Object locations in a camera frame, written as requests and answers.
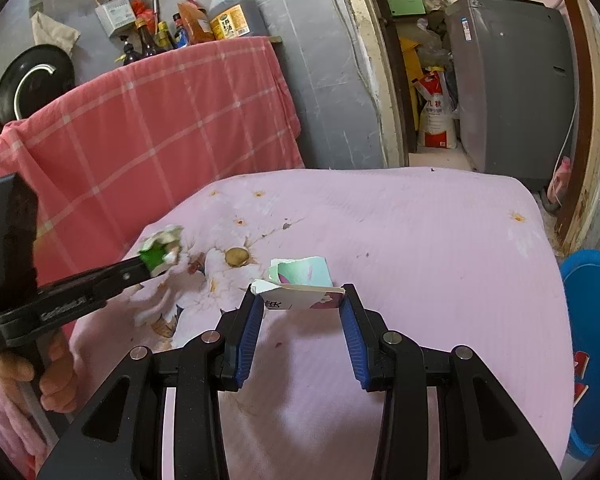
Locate red plastic bag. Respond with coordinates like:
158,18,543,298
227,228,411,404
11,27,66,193
132,0,157,24

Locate large cooking oil jug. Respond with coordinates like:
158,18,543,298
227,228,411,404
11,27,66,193
208,0,266,40

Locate white red rice sack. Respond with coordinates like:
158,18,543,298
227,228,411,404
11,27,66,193
412,70,461,151

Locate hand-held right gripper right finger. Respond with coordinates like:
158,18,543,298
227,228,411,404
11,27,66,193
338,282,563,480

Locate pink slipper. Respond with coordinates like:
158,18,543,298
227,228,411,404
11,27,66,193
547,156,574,207

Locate red white wrapper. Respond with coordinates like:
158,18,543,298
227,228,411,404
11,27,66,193
572,351,592,412

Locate teal paper card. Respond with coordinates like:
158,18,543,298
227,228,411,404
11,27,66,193
267,255,334,290

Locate white printed carton piece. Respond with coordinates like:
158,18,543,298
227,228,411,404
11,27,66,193
250,280,347,314

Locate person's left hand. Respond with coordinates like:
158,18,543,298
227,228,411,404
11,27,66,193
0,332,79,414

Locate orange liquid bottle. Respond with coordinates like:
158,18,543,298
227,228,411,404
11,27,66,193
177,1,215,45

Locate blue plastic basin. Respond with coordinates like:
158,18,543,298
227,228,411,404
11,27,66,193
559,248,600,462

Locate pink checked cloth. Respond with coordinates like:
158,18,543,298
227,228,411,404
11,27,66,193
0,36,304,361

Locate green white wrapper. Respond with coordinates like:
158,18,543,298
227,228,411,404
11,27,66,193
138,224,184,278

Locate clear plastic bags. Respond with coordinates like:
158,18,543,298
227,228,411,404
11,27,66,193
416,14,457,70

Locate green box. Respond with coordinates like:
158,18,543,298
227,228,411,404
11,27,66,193
387,0,426,17

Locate white carton box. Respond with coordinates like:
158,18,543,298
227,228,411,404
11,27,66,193
94,0,136,39

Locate black pan lid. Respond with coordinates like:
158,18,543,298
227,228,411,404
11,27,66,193
0,43,76,127

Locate yellow bag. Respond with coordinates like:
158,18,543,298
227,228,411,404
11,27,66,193
399,35,424,107

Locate grey washing machine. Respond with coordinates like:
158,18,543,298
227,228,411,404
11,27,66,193
444,0,582,192

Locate beige cloth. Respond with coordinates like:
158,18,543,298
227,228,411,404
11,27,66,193
30,10,81,57

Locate blue label bottle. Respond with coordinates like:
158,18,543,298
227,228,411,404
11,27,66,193
172,14,192,49

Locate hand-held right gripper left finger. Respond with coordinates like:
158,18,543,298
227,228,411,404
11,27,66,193
36,287,266,480

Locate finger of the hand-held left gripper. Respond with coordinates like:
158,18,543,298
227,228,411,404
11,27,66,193
92,254,154,307

